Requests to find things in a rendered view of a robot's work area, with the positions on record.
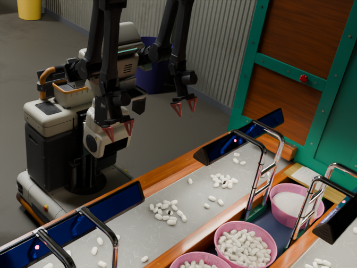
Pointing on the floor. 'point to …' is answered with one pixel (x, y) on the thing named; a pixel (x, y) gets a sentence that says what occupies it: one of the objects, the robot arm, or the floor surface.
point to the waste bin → (158, 83)
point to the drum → (30, 9)
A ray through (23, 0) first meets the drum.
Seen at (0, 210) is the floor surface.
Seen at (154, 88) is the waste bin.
